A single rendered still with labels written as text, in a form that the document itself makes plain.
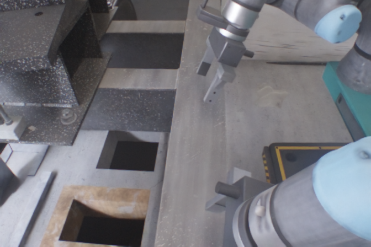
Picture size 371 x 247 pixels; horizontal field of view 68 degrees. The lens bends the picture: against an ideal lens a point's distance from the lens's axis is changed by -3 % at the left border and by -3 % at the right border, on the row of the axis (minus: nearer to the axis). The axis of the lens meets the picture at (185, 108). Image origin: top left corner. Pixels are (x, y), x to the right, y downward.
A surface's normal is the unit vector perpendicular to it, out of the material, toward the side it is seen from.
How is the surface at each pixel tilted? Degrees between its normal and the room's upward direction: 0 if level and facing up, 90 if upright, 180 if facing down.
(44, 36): 0
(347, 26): 90
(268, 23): 90
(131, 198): 0
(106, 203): 90
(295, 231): 79
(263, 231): 73
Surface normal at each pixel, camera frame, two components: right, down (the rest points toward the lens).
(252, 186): 0.35, -0.53
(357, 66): -0.86, 0.11
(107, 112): -0.07, 0.69
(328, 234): -0.61, 0.50
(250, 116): -0.03, -0.72
